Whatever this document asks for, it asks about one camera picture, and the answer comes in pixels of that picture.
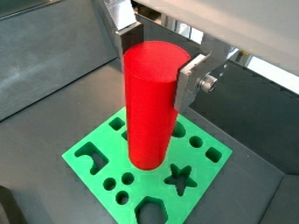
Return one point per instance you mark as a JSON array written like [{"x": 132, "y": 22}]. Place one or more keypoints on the green shape sorter board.
[{"x": 125, "y": 189}]

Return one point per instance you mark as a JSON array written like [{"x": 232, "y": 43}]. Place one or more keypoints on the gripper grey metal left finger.
[{"x": 127, "y": 30}]

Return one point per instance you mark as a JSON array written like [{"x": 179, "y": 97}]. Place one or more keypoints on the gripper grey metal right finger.
[{"x": 193, "y": 77}]

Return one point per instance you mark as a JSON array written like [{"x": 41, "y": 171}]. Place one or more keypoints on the red cylinder peg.
[{"x": 151, "y": 68}]

